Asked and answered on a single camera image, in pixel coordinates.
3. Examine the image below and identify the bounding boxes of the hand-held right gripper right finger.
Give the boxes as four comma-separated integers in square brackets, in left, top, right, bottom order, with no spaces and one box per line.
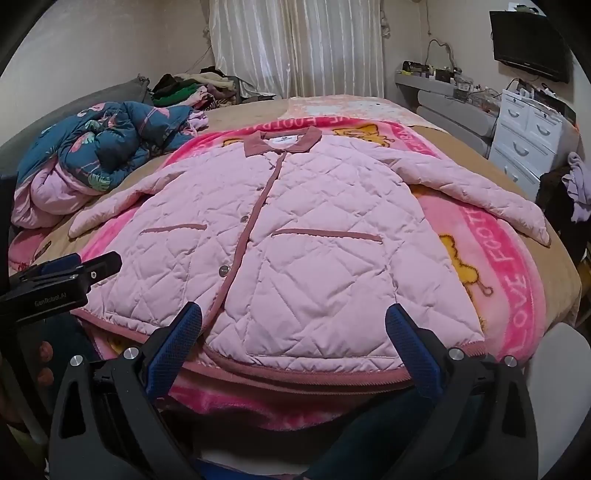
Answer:
[385,305,539,480]

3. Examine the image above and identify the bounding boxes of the peach patterned towel blanket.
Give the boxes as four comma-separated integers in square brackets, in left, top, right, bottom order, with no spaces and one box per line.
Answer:
[286,95,416,127]

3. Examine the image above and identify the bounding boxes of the white plastic chair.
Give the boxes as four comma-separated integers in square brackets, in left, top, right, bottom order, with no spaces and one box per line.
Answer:
[526,320,591,462]

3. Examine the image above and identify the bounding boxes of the white sheer curtain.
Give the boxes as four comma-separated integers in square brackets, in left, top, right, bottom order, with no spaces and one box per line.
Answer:
[205,0,386,100]

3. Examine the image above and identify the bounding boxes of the dark chair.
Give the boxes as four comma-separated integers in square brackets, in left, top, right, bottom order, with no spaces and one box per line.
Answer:
[538,166,591,278]

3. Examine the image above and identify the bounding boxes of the pink patterned cloth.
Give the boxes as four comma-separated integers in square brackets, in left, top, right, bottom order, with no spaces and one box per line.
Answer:
[8,226,52,273]

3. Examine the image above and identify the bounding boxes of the pale purple cloth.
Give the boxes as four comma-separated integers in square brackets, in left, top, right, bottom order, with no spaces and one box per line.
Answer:
[556,152,591,224]

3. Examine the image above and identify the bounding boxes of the small boxes and cables cluster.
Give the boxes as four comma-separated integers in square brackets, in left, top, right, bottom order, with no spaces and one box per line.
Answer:
[508,78,577,116]

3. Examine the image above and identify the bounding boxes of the bed with tan sheet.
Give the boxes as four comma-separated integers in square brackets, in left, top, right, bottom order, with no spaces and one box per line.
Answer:
[0,95,583,435]

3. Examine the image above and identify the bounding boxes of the grey padded headboard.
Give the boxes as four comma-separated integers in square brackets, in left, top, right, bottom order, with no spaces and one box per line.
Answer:
[0,74,153,153]

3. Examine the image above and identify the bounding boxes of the blue floral duvet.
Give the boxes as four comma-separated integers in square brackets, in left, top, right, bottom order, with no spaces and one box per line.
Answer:
[11,100,197,229]

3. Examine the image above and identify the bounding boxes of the pale lilac garment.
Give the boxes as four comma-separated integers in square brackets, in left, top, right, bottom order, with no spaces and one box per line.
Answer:
[187,110,209,136]

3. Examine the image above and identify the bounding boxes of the pink quilted jacket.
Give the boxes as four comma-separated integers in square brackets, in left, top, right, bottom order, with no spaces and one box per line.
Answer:
[69,126,552,386]

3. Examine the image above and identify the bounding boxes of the pile of mixed clothes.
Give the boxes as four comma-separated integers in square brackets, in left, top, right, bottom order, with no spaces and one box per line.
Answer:
[150,67,278,112]

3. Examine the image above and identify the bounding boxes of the black wall television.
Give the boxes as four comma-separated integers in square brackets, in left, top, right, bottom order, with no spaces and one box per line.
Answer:
[489,10,573,85]

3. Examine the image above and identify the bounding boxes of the white drawer chest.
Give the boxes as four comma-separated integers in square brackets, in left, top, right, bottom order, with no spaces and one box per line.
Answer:
[488,88,578,201]

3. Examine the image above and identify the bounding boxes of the cluster of small electronics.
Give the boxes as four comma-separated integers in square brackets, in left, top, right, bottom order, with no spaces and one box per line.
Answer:
[402,60,502,107]

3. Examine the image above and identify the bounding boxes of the person's left hand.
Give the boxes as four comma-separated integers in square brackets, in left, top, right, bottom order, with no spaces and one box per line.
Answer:
[37,339,56,381]

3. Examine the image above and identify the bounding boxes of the white wall cable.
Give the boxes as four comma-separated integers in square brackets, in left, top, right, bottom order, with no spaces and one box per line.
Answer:
[427,39,459,70]

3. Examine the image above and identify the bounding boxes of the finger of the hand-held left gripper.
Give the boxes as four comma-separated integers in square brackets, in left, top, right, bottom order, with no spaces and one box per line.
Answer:
[69,251,123,298]
[9,255,79,283]

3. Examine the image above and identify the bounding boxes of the grey curved shelf unit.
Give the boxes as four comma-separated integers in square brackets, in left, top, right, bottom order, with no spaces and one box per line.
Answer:
[394,69,499,158]

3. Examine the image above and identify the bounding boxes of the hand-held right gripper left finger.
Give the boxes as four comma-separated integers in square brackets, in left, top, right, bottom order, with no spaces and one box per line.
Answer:
[48,302,204,480]

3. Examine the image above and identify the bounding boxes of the pink printed blanket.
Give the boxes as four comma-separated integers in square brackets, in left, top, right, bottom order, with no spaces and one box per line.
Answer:
[76,117,548,432]

